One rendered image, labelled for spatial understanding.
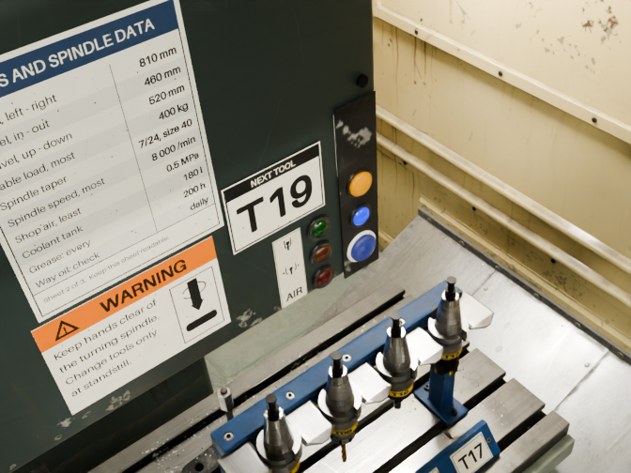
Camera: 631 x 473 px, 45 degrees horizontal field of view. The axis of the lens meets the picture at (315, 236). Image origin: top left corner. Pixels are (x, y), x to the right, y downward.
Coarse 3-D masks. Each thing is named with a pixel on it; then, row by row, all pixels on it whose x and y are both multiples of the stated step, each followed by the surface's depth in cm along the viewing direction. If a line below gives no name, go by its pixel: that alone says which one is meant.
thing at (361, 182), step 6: (360, 174) 68; (366, 174) 69; (354, 180) 68; (360, 180) 68; (366, 180) 69; (354, 186) 68; (360, 186) 69; (366, 186) 69; (354, 192) 69; (360, 192) 69
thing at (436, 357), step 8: (416, 328) 121; (408, 336) 120; (416, 336) 120; (424, 336) 120; (408, 344) 119; (416, 344) 119; (424, 344) 119; (432, 344) 118; (440, 344) 118; (416, 352) 118; (424, 352) 117; (432, 352) 117; (440, 352) 117; (424, 360) 116; (432, 360) 116
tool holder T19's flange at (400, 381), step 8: (416, 360) 115; (384, 368) 115; (408, 368) 114; (416, 368) 115; (384, 376) 114; (392, 376) 113; (400, 376) 113; (408, 376) 116; (416, 376) 116; (392, 384) 115; (400, 384) 114
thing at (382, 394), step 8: (360, 368) 116; (368, 368) 116; (352, 376) 115; (360, 376) 115; (368, 376) 115; (376, 376) 115; (352, 384) 114; (360, 384) 114; (368, 384) 114; (376, 384) 114; (384, 384) 114; (360, 392) 113; (368, 392) 113; (376, 392) 113; (384, 392) 113; (368, 400) 112; (376, 400) 112
